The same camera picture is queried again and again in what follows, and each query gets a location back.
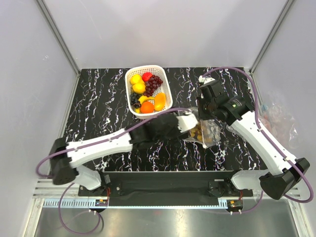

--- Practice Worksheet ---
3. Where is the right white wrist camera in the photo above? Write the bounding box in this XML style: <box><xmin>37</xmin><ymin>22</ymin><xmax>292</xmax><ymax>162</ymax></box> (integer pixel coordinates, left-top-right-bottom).
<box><xmin>198</xmin><ymin>76</ymin><xmax>215</xmax><ymax>85</ymax></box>

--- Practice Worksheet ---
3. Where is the dark blue grape bunch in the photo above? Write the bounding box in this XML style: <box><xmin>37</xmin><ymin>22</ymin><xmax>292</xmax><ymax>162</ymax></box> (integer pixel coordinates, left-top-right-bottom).
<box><xmin>130</xmin><ymin>92</ymin><xmax>141</xmax><ymax>109</ymax></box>

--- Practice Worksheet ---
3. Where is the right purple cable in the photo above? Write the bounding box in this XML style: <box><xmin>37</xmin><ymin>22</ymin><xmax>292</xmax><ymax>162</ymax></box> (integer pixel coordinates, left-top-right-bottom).
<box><xmin>201</xmin><ymin>66</ymin><xmax>313</xmax><ymax>213</ymax></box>

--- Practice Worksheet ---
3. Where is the connector block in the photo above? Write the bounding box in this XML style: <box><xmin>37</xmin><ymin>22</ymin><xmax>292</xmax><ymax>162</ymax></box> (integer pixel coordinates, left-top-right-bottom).
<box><xmin>95</xmin><ymin>199</ymin><xmax>109</xmax><ymax>207</ymax></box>
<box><xmin>230</xmin><ymin>200</ymin><xmax>243</xmax><ymax>208</ymax></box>

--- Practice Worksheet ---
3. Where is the red strawberry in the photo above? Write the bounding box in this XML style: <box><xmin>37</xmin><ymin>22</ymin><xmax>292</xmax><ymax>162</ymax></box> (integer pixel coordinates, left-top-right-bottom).
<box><xmin>142</xmin><ymin>72</ymin><xmax>153</xmax><ymax>82</ymax></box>

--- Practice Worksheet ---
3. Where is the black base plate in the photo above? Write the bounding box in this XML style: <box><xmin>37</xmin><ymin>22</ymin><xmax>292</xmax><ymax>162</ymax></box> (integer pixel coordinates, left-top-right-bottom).
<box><xmin>79</xmin><ymin>171</ymin><xmax>253</xmax><ymax>207</ymax></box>

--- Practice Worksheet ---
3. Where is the orange yellow mango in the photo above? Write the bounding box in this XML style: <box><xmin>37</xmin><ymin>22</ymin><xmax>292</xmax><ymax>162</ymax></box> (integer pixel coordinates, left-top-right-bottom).
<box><xmin>154</xmin><ymin>92</ymin><xmax>166</xmax><ymax>111</ymax></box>

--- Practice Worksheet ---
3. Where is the white plastic basket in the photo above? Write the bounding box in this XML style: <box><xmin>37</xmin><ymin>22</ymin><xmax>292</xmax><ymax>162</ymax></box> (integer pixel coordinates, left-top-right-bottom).
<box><xmin>125</xmin><ymin>65</ymin><xmax>173</xmax><ymax>119</ymax></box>

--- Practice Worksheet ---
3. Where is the upper yellow lemon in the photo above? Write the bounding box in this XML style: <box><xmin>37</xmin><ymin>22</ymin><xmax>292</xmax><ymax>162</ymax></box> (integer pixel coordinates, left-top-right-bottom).
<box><xmin>130</xmin><ymin>74</ymin><xmax>144</xmax><ymax>85</ymax></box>

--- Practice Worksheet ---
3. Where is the right connector block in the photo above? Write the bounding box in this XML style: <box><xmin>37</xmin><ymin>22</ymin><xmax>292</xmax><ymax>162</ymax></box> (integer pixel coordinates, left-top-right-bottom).
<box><xmin>230</xmin><ymin>200</ymin><xmax>243</xmax><ymax>208</ymax></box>

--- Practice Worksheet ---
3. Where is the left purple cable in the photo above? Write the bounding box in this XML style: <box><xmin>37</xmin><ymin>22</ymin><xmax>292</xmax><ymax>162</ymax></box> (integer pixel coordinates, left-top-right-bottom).
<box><xmin>36</xmin><ymin>108</ymin><xmax>191</xmax><ymax>234</ymax></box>

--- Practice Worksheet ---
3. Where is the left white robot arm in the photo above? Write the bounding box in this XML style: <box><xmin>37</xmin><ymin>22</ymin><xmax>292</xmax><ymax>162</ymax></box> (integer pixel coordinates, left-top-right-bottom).
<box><xmin>50</xmin><ymin>114</ymin><xmax>196</xmax><ymax>196</ymax></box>

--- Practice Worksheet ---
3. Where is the clear dotted zip bag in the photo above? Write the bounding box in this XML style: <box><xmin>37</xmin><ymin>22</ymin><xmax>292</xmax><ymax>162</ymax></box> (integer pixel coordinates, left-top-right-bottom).
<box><xmin>184</xmin><ymin>107</ymin><xmax>221</xmax><ymax>149</ymax></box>

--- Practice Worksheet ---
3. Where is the purple red grape bunch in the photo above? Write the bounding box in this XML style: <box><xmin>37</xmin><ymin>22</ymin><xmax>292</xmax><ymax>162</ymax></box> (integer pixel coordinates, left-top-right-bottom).
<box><xmin>143</xmin><ymin>75</ymin><xmax>163</xmax><ymax>97</ymax></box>

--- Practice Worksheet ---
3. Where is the purple cable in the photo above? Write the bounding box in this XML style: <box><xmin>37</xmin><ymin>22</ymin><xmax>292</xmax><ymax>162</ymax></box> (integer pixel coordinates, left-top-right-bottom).
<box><xmin>36</xmin><ymin>108</ymin><xmax>191</xmax><ymax>234</ymax></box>
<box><xmin>201</xmin><ymin>66</ymin><xmax>313</xmax><ymax>213</ymax></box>

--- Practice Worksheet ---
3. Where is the aluminium frame rail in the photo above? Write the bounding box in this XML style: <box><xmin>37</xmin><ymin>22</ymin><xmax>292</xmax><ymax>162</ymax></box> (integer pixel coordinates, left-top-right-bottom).
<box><xmin>32</xmin><ymin>179</ymin><xmax>301</xmax><ymax>200</ymax></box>

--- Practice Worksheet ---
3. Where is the pile of spare zip bags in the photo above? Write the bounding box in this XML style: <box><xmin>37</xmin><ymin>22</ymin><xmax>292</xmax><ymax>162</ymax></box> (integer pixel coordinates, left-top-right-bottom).
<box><xmin>259</xmin><ymin>91</ymin><xmax>299</xmax><ymax>150</ymax></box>

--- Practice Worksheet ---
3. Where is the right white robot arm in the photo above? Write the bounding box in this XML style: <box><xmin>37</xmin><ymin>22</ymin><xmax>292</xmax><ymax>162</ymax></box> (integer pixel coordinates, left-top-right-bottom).
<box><xmin>197</xmin><ymin>79</ymin><xmax>310</xmax><ymax>200</ymax></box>

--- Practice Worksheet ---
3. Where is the orange fruit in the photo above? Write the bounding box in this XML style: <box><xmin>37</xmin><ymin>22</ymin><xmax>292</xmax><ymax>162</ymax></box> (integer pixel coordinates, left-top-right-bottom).
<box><xmin>140</xmin><ymin>101</ymin><xmax>154</xmax><ymax>114</ymax></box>

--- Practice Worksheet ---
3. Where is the left connector block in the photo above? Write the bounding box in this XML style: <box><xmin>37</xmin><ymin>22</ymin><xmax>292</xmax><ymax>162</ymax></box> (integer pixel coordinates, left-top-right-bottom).
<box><xmin>95</xmin><ymin>199</ymin><xmax>109</xmax><ymax>207</ymax></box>

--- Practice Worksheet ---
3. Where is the yellow banana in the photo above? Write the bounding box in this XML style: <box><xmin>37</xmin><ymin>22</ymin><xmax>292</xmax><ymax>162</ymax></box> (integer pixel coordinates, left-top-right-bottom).
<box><xmin>138</xmin><ymin>95</ymin><xmax>155</xmax><ymax>104</ymax></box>

